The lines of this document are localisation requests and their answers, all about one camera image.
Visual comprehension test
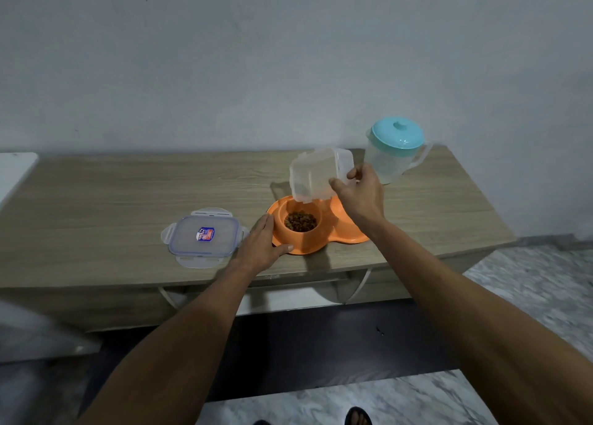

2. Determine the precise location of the person's right hand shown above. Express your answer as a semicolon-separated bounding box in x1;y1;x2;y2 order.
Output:
329;163;387;236

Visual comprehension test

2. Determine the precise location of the person's left hand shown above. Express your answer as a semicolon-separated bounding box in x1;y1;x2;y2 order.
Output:
229;214;295;277

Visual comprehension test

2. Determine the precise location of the clear plastic food container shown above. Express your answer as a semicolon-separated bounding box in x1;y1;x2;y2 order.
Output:
289;148;355;204

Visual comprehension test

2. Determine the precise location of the orange double pet bowl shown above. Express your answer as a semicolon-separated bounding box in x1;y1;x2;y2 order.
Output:
267;195;371;256

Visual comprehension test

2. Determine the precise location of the person's right forearm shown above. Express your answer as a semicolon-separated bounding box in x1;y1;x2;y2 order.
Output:
365;220;593;425

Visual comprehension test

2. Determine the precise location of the person's left forearm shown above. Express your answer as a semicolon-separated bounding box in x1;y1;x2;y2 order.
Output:
75;262;261;425

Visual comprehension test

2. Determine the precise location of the brown pet food kibble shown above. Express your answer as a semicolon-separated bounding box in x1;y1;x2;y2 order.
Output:
284;210;318;234

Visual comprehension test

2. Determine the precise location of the clear plastic pitcher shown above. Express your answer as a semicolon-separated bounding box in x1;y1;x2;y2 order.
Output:
364;128;434;186

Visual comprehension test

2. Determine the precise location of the teal pitcher lid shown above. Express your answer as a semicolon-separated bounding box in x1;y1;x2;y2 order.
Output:
369;116;426;158

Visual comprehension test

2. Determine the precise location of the clear container lid with label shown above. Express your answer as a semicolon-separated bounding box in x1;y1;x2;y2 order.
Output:
160;207;250;269

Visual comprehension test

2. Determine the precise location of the dark floor mat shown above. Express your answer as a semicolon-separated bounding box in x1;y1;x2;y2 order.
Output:
78;298;465;416

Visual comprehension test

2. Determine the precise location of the wooden desk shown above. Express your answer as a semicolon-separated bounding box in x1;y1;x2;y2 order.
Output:
0;145;518;334

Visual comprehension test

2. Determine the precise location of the person's right sandalled foot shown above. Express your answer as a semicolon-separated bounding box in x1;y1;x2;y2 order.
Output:
345;406;373;425

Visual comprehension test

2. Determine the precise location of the white blurred furniture piece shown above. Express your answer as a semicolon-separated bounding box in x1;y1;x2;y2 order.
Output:
0;300;103;364

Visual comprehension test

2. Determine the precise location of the white table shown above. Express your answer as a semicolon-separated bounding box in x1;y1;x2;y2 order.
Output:
0;152;40;210

